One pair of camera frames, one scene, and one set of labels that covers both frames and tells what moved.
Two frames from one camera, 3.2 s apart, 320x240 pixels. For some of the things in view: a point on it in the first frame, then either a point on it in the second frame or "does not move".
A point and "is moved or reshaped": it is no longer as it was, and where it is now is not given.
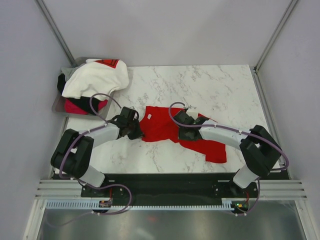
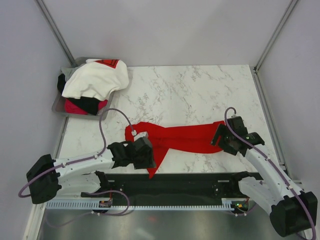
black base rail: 136,189 does not move
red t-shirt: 156,124 is moved or reshaped
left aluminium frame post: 64,46 does not move
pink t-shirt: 71,107 does not move
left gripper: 138,134 -> 148,162
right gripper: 181,136 -> 221,130
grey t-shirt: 69,71 does not move
